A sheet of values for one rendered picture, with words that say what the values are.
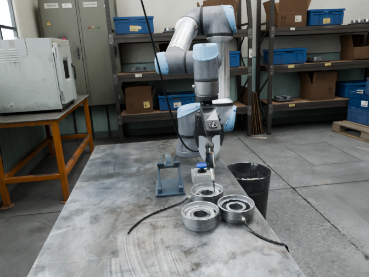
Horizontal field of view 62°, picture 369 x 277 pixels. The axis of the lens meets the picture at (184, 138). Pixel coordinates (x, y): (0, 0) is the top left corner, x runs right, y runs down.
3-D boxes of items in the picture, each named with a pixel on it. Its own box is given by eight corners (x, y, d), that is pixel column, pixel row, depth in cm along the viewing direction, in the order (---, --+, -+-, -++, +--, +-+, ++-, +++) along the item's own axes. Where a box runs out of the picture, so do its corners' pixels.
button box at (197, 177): (214, 186, 110) (213, 172, 109) (194, 187, 109) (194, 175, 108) (209, 177, 118) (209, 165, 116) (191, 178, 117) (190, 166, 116)
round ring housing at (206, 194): (219, 192, 105) (219, 181, 104) (227, 206, 95) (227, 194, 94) (189, 195, 104) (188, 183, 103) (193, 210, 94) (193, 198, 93)
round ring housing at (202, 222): (186, 236, 81) (186, 222, 80) (178, 216, 91) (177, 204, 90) (224, 229, 83) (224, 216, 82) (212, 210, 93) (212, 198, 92)
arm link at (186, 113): (180, 129, 151) (179, 101, 147) (208, 129, 148) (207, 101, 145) (175, 136, 140) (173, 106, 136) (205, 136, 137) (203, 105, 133)
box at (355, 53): (380, 59, 450) (384, 32, 440) (350, 61, 449) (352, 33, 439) (364, 58, 489) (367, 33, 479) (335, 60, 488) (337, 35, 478)
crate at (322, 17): (327, 27, 472) (328, 11, 466) (344, 25, 436) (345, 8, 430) (296, 28, 464) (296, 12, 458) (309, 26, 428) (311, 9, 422)
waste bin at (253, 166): (277, 233, 216) (279, 177, 205) (230, 239, 213) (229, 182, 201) (260, 210, 249) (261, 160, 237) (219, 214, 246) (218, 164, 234)
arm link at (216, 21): (205, 129, 148) (202, 10, 139) (236, 129, 145) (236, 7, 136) (201, 134, 136) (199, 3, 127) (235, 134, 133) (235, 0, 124)
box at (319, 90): (340, 99, 461) (342, 70, 449) (306, 101, 455) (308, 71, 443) (323, 95, 502) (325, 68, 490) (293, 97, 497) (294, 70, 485)
